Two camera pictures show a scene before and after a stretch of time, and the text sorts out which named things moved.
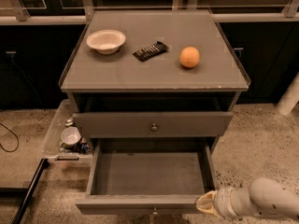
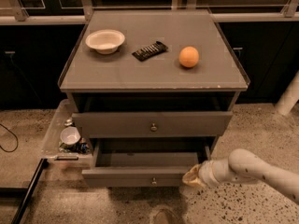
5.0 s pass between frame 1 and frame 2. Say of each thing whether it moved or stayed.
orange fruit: stayed
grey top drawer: stayed
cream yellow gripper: moved
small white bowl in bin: stayed
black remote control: stayed
